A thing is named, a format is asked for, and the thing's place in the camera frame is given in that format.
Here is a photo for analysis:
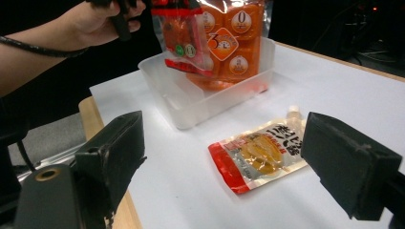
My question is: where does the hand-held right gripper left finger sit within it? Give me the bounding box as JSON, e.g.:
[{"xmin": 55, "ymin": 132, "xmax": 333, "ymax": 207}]
[{"xmin": 75, "ymin": 110, "xmax": 147, "ymax": 229}]

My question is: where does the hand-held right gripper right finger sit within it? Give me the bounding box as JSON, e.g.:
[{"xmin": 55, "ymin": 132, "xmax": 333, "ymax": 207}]
[{"xmin": 300, "ymin": 111, "xmax": 405, "ymax": 222}]

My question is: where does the clear packet with red ends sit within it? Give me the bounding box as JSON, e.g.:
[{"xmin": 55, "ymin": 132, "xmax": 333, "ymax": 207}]
[{"xmin": 150, "ymin": 0, "xmax": 215, "ymax": 78}]

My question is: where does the clear plastic container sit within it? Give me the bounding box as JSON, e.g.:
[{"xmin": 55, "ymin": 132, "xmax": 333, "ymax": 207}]
[{"xmin": 138, "ymin": 36, "xmax": 277, "ymax": 131}]

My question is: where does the orange packet of jelly cups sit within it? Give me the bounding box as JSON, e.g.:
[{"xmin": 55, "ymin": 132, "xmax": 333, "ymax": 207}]
[{"xmin": 186, "ymin": 0, "xmax": 266, "ymax": 92}]

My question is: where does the white table mat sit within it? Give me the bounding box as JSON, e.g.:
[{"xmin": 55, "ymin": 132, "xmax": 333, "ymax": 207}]
[{"xmin": 89, "ymin": 41, "xmax": 405, "ymax": 229}]

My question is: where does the aluminium floor rail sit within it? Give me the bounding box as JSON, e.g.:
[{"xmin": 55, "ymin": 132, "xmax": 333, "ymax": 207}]
[{"xmin": 17, "ymin": 142, "xmax": 88, "ymax": 184}]

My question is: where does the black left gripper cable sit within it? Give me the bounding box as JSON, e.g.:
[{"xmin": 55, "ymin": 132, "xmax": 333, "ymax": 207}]
[{"xmin": 0, "ymin": 35, "xmax": 89, "ymax": 59}]

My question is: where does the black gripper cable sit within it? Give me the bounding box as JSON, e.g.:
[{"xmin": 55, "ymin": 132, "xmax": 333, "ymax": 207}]
[
  {"xmin": 0, "ymin": 35, "xmax": 89, "ymax": 59},
  {"xmin": 15, "ymin": 138, "xmax": 36, "ymax": 173}
]

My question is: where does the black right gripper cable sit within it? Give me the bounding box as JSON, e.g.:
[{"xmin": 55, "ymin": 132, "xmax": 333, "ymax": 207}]
[{"xmin": 15, "ymin": 138, "xmax": 36, "ymax": 173}]

